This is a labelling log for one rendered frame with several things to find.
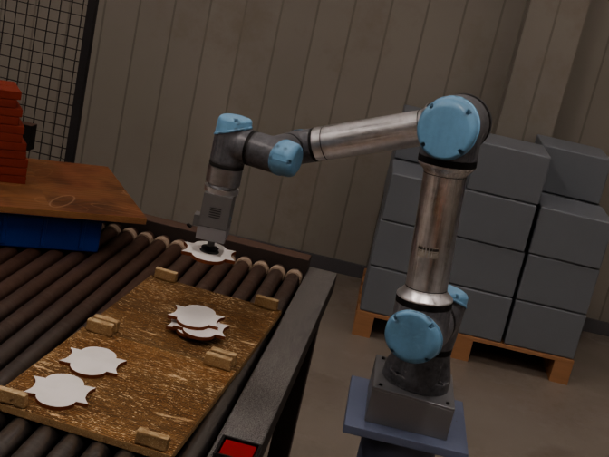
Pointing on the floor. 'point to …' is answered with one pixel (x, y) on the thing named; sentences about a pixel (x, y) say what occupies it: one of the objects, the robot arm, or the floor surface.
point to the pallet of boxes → (504, 246)
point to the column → (396, 442)
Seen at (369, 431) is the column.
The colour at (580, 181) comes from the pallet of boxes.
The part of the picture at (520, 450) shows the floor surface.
